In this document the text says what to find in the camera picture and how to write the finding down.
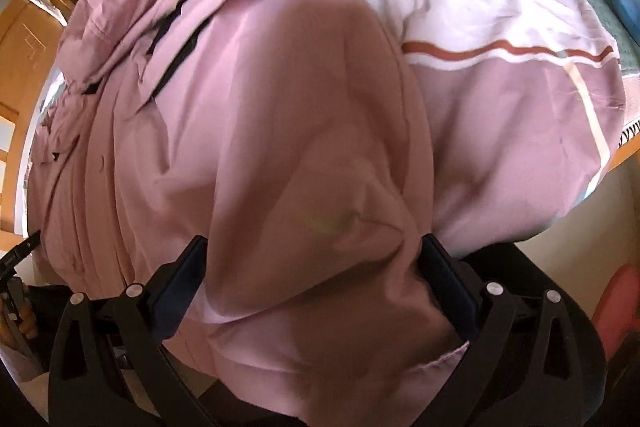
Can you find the person's left hand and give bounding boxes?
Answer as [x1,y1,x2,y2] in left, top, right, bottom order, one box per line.
[14,291,40,342]

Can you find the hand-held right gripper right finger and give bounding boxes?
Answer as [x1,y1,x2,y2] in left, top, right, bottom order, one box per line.
[422,234,608,427]

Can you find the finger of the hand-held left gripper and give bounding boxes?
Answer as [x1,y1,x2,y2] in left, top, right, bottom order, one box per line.
[0,231,42,280]

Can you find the red stool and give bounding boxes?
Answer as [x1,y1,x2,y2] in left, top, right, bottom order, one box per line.
[590,264,640,368]

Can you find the striped printed blanket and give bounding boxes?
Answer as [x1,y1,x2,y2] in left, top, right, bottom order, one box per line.
[300,0,628,253]

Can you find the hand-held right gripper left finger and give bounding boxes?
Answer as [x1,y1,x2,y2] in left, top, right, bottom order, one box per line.
[47,234,211,427]

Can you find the pink jacket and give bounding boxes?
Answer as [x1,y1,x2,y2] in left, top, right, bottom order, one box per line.
[27,0,471,427]

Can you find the wooden bed frame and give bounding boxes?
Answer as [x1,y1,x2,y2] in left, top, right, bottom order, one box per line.
[0,0,68,240]

